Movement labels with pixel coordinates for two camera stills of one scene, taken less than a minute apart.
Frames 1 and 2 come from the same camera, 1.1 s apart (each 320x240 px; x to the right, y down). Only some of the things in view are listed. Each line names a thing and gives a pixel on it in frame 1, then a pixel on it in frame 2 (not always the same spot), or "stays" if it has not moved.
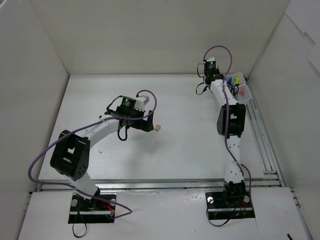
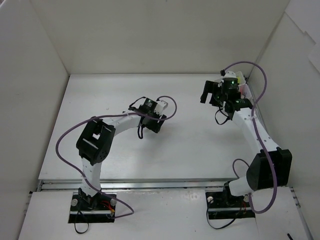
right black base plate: x=229 y=205 stays
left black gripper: x=146 y=122 → x=155 y=121
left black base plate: x=94 y=210 stays
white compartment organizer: x=236 y=83 stays
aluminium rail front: x=215 y=185 stays
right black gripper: x=200 y=67 → x=208 y=89
